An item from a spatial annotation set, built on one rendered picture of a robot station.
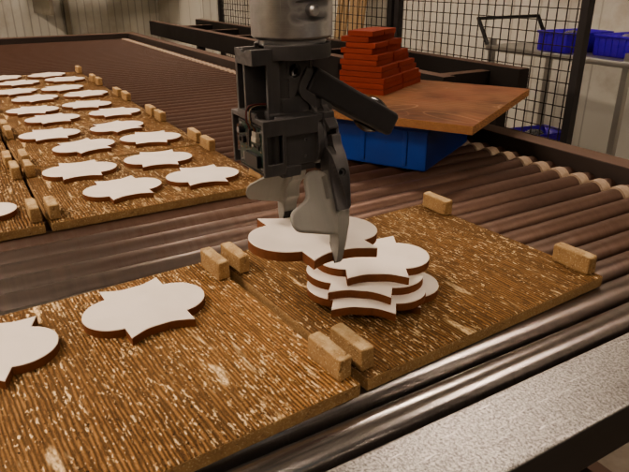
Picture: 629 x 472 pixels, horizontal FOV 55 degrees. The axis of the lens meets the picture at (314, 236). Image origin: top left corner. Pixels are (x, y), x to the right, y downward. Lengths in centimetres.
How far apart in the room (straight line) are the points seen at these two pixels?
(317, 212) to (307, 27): 17
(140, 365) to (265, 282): 22
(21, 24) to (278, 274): 555
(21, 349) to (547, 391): 55
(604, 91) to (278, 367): 404
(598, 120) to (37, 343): 417
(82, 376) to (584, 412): 50
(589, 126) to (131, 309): 409
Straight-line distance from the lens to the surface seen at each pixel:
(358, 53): 157
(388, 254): 79
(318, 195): 58
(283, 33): 55
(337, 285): 73
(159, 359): 68
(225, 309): 76
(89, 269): 96
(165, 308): 75
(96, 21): 644
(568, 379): 72
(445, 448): 60
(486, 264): 89
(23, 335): 75
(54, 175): 132
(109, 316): 75
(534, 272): 89
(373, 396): 65
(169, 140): 154
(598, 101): 456
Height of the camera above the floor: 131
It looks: 23 degrees down
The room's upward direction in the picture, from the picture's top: straight up
